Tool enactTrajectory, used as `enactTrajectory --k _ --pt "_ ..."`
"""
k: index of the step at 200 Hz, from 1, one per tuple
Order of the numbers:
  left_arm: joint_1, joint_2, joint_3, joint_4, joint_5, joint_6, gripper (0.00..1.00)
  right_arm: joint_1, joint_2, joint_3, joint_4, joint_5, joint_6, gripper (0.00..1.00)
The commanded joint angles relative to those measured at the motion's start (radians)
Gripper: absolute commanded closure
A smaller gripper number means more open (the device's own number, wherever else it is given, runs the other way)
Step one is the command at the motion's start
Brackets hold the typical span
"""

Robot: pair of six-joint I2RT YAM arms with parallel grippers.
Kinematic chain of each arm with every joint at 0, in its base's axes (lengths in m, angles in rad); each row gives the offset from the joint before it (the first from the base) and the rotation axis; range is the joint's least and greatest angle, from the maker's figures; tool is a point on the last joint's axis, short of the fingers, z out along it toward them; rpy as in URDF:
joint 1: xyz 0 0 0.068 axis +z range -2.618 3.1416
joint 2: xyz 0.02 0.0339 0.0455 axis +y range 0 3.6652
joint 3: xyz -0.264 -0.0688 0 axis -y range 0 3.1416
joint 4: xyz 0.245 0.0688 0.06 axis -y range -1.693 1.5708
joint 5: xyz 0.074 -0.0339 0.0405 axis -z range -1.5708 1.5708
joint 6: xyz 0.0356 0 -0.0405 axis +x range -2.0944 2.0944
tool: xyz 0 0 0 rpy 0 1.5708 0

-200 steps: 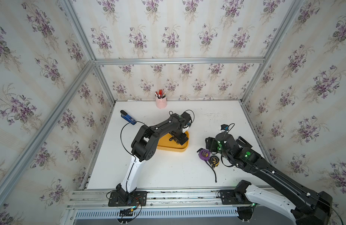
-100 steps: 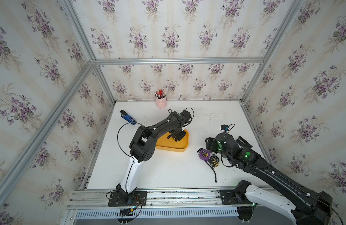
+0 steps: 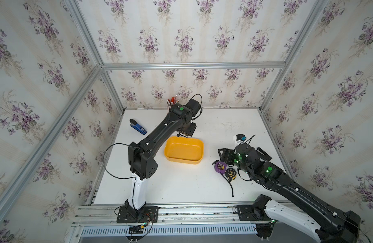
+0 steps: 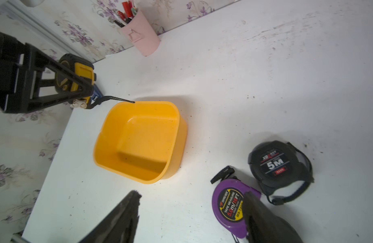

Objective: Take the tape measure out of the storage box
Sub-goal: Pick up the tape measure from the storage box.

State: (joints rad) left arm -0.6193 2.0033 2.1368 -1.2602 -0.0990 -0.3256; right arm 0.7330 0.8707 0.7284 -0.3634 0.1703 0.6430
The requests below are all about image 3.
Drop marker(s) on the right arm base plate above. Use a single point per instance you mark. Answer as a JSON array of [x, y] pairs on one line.
[[251, 213]]

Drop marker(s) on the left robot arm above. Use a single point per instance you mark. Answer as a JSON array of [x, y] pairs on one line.
[[141, 155]]

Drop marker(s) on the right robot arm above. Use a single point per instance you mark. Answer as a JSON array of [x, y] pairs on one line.
[[319, 220]]

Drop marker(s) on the purple tape measure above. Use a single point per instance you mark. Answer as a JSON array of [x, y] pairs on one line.
[[220, 167]]

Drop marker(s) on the small green circuit board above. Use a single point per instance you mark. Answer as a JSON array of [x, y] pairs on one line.
[[138, 229]]

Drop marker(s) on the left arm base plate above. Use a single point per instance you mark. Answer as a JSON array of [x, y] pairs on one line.
[[127, 214]]

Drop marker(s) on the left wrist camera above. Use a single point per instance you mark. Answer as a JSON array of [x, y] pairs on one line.
[[195, 107]]

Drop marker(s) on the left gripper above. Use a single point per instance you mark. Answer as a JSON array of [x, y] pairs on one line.
[[191, 131]]

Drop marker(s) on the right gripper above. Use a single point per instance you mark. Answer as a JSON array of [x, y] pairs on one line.
[[229, 153]]

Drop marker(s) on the blue stapler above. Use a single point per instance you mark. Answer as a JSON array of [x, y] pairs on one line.
[[135, 125]]

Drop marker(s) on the yellow plastic storage box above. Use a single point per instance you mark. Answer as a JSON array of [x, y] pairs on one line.
[[184, 150]]

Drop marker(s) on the aluminium mounting rail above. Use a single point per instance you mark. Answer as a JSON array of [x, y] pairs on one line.
[[172, 220]]

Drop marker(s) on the small black yellow tape measure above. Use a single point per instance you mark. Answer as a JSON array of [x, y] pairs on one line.
[[229, 175]]

